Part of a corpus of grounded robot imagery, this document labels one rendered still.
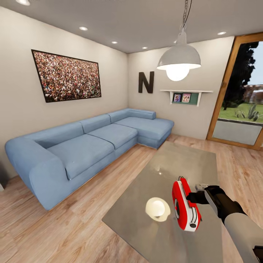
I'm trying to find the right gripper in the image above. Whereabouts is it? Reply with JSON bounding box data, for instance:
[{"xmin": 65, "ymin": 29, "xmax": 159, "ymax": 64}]
[{"xmin": 186, "ymin": 191, "xmax": 206, "ymax": 205}]

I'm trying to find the radio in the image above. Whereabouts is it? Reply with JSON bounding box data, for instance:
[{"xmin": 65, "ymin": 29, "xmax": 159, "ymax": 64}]
[{"xmin": 172, "ymin": 177, "xmax": 202, "ymax": 231}]

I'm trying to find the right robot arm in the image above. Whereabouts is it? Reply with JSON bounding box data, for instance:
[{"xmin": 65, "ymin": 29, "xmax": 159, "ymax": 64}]
[{"xmin": 186, "ymin": 183, "xmax": 263, "ymax": 263}]

